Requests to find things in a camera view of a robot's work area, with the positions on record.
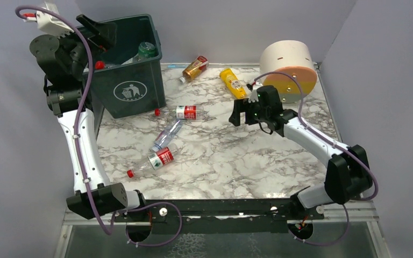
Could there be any clear bottle red white label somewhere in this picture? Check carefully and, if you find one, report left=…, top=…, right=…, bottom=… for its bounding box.
left=94, top=61, right=120, bottom=70

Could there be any yellow plastic bottle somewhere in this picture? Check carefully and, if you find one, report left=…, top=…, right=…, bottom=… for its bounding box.
left=219, top=68, right=247, bottom=99

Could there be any green tinted plastic bottle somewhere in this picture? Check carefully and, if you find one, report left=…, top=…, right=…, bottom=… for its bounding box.
left=137, top=41, right=156, bottom=60

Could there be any clear bottle red cap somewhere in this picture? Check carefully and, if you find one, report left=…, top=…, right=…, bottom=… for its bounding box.
left=154, top=105, right=205, bottom=120

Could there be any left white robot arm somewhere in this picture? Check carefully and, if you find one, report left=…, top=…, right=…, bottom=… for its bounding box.
left=28, top=11, right=145, bottom=219

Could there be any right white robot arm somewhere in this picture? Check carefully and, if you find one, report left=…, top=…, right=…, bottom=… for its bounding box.
left=229, top=85, right=374, bottom=212

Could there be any dark green trash bin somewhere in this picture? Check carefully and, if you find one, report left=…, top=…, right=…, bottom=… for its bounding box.
left=90, top=14, right=166, bottom=119

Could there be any cream cylindrical drum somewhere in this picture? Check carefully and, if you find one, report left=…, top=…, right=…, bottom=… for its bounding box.
left=259, top=40, right=318, bottom=103

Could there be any amber red-label bottle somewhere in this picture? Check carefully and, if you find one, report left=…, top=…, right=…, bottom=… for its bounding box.
left=179, top=55, right=209, bottom=84

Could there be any crushed clear blue bottle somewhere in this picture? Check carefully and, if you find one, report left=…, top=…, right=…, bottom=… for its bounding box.
left=150, top=119, right=183, bottom=152

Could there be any clear bottle red green label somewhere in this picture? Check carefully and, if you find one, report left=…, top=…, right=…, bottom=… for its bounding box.
left=127, top=144, right=179, bottom=178

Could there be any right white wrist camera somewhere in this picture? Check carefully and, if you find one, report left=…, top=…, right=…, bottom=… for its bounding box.
left=246, top=82, right=262, bottom=103

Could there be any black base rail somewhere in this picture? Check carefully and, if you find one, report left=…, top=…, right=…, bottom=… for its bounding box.
left=116, top=198, right=324, bottom=235

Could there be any aluminium frame rail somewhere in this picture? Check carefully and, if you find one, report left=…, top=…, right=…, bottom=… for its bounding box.
left=323, top=201, right=380, bottom=222

